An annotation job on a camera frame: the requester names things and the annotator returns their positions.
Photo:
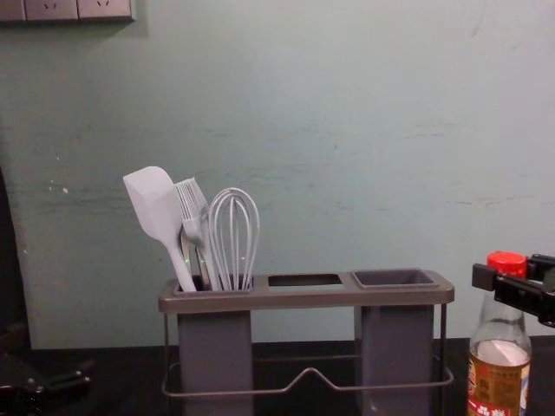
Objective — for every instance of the black table cloth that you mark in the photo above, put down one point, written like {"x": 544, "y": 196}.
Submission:
{"x": 303, "y": 368}

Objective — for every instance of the grey wall socket panel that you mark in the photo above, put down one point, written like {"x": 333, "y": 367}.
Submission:
{"x": 65, "y": 9}

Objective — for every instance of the pale grey silicone spatula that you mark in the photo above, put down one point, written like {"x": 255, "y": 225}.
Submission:
{"x": 149, "y": 195}

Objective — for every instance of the pale grey silicone brush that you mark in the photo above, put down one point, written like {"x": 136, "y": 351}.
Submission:
{"x": 188, "y": 203}

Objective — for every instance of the grey plastic rack cup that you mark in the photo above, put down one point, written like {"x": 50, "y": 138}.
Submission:
{"x": 215, "y": 346}
{"x": 394, "y": 346}

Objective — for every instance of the pale grey silicone whisk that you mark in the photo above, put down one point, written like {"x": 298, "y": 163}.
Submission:
{"x": 215, "y": 242}

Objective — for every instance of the clear bottle with red cap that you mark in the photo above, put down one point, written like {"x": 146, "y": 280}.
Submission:
{"x": 498, "y": 359}

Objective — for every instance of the grey metal utensil rack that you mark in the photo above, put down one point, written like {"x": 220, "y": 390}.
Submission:
{"x": 303, "y": 295}

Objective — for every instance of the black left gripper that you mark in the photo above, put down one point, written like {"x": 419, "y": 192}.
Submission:
{"x": 19, "y": 385}

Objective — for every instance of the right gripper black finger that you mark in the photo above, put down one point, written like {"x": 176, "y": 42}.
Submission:
{"x": 542, "y": 265}
{"x": 516, "y": 292}

